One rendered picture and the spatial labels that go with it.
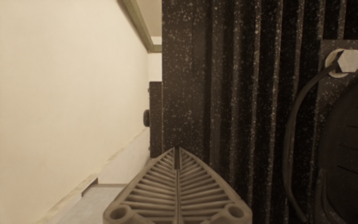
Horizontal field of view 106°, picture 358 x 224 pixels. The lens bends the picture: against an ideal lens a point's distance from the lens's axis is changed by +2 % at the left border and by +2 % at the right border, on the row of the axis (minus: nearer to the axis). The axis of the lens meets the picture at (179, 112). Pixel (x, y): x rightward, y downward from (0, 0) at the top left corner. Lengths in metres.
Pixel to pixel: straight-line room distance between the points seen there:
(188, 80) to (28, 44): 0.91
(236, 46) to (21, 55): 0.92
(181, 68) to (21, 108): 0.85
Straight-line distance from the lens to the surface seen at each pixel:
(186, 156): 0.16
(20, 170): 0.98
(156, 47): 3.66
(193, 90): 0.20
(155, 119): 0.48
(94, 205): 1.17
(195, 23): 0.23
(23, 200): 1.04
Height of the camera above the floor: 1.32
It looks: 5 degrees down
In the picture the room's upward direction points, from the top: straight up
